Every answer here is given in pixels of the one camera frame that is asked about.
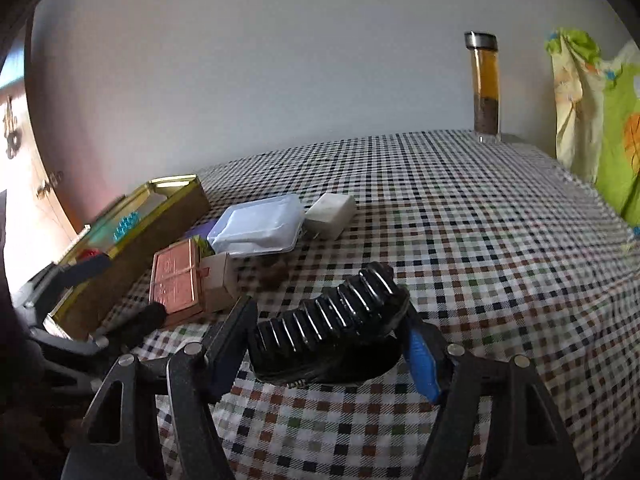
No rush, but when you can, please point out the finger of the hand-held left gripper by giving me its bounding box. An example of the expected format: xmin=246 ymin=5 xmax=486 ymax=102
xmin=47 ymin=252 xmax=112 ymax=289
xmin=95 ymin=302 xmax=168 ymax=353

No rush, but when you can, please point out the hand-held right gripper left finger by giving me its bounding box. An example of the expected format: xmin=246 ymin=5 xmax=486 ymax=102
xmin=62 ymin=296 xmax=258 ymax=480

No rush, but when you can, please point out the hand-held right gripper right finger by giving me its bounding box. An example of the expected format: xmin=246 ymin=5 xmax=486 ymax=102
xmin=400 ymin=310 xmax=583 ymax=480

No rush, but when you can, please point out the rose gold patterned box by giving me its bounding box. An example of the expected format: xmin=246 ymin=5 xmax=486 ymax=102
xmin=149 ymin=237 xmax=207 ymax=330

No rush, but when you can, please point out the gold tin box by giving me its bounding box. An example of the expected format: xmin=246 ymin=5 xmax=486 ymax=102
xmin=49 ymin=174 xmax=212 ymax=342

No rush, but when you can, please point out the black ribbed plastic object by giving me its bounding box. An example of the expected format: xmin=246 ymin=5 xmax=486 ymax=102
xmin=248 ymin=262 xmax=412 ymax=388

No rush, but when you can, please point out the clear plastic box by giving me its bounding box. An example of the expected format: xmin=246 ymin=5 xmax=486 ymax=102
xmin=206 ymin=193 xmax=306 ymax=257

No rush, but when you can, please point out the teal spiky toy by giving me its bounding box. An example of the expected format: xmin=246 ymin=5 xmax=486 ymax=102
xmin=112 ymin=212 xmax=139 ymax=242

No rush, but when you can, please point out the small cardboard box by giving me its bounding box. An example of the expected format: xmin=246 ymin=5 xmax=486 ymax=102
xmin=199 ymin=251 xmax=237 ymax=314

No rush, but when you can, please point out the small brown object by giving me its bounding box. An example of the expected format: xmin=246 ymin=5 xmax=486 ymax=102
xmin=259 ymin=259 xmax=289 ymax=287

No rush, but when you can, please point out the wooden door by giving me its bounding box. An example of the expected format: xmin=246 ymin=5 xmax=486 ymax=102
xmin=0 ymin=45 xmax=83 ymax=281

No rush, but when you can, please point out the purple box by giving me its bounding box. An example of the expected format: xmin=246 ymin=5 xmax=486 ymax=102
xmin=184 ymin=220 xmax=221 ymax=242

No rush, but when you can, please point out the checked tablecloth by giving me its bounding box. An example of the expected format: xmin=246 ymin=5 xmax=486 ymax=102
xmin=97 ymin=129 xmax=640 ymax=480

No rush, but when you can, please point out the dark door ornament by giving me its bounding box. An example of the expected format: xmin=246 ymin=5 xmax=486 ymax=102
xmin=2 ymin=96 xmax=22 ymax=160

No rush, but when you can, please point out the white soap block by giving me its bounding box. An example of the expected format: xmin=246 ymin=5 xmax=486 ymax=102
xmin=304 ymin=192 xmax=357 ymax=241

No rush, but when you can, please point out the glass tea bottle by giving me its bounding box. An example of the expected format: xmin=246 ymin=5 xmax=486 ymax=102
xmin=463 ymin=31 xmax=502 ymax=144

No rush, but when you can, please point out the green printed cloth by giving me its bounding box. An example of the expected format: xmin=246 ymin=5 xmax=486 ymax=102
xmin=545 ymin=27 xmax=640 ymax=233

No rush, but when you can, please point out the metal door handle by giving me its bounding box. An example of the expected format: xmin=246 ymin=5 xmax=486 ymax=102
xmin=36 ymin=170 xmax=65 ymax=199

